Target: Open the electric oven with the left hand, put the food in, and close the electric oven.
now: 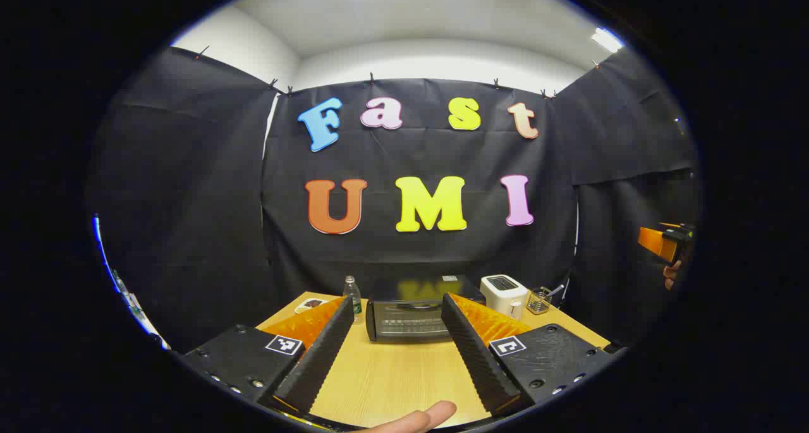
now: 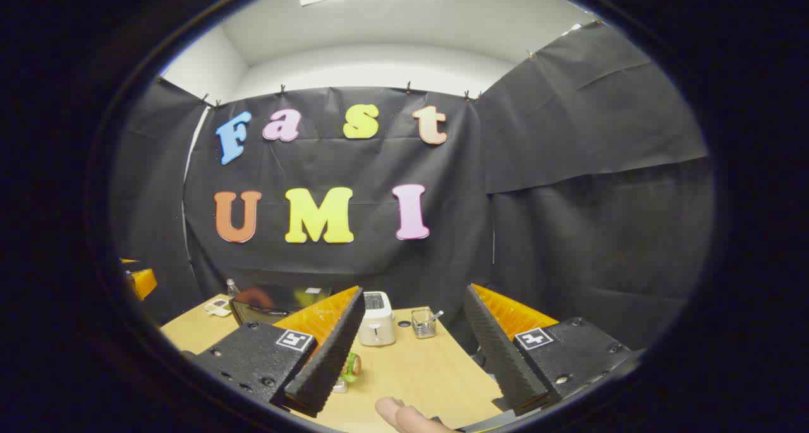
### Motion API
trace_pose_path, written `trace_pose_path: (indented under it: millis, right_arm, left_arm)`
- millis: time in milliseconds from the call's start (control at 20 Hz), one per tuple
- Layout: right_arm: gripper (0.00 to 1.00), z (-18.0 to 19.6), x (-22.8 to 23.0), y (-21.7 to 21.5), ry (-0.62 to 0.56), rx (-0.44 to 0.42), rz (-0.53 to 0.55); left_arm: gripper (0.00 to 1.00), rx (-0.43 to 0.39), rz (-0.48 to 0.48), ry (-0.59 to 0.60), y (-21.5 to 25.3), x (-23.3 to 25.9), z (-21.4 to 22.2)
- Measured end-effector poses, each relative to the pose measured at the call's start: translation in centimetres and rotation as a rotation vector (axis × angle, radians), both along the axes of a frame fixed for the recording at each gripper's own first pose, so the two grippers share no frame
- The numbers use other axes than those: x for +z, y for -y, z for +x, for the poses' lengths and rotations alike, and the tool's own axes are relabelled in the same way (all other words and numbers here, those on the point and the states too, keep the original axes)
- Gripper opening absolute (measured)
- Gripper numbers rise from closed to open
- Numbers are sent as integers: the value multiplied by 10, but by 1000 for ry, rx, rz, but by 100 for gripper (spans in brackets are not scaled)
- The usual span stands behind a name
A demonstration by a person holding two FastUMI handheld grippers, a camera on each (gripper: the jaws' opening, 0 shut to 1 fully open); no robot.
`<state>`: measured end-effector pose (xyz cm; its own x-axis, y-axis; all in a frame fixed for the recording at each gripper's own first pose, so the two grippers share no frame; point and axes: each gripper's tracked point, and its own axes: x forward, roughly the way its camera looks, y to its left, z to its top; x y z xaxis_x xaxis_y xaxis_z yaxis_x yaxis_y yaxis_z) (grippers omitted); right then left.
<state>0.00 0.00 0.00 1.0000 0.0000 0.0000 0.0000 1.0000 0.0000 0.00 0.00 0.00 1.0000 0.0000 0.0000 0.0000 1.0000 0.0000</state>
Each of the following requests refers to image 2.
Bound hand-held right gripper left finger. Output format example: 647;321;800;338
186;286;366;418

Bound black backdrop cloth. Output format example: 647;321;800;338
111;22;715;358

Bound wire mesh basket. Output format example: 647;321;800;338
411;307;438;339

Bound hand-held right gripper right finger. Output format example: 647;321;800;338
463;284;645;417

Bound white toaster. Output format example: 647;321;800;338
358;291;396;347

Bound black electric oven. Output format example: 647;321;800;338
229;285;333;327

